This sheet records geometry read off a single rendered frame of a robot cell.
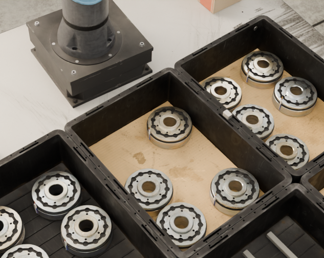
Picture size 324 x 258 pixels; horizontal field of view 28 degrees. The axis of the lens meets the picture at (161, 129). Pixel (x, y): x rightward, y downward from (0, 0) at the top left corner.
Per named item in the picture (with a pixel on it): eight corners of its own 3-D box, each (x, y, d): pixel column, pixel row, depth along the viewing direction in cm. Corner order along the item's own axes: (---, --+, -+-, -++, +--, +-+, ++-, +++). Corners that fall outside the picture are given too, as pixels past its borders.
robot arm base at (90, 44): (50, 26, 172) (47, -2, 164) (103, 14, 176) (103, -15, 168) (67, 65, 164) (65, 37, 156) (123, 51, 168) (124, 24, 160)
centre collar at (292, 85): (281, 91, 153) (281, 89, 152) (295, 81, 155) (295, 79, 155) (297, 103, 151) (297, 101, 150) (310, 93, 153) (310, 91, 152)
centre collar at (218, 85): (206, 89, 152) (206, 87, 152) (221, 81, 154) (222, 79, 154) (218, 103, 150) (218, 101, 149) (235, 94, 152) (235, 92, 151)
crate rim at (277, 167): (61, 132, 137) (60, 126, 135) (170, 71, 149) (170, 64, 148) (181, 268, 118) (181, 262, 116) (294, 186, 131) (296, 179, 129)
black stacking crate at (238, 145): (66, 159, 145) (61, 127, 136) (168, 100, 157) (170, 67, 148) (178, 289, 126) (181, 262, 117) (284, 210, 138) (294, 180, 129)
